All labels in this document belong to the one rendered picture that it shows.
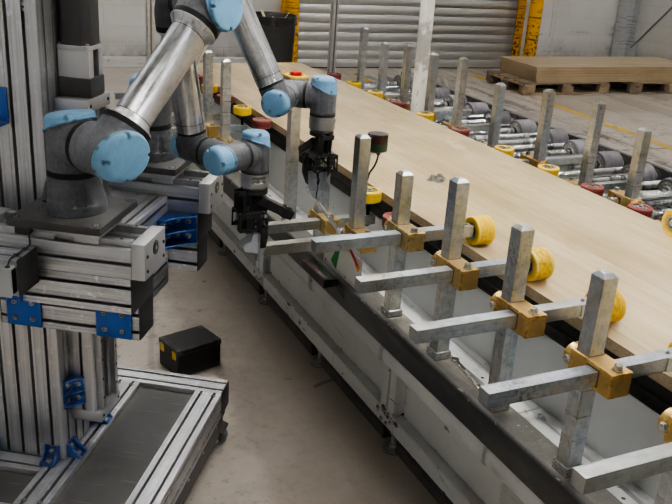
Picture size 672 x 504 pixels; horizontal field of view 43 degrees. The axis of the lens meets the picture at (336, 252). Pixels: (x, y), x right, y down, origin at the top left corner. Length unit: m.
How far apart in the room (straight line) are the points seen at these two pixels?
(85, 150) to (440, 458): 1.47
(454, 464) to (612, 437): 0.77
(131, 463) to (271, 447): 0.60
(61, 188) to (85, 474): 0.91
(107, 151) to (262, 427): 1.53
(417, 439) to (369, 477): 0.22
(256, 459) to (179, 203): 0.96
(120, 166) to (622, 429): 1.22
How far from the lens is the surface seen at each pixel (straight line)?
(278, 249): 2.34
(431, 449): 2.76
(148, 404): 2.83
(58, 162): 1.98
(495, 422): 1.92
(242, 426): 3.09
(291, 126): 2.85
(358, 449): 3.01
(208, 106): 3.80
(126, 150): 1.85
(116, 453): 2.62
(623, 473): 1.39
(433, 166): 3.07
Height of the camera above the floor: 1.70
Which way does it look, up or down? 21 degrees down
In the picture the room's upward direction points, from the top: 4 degrees clockwise
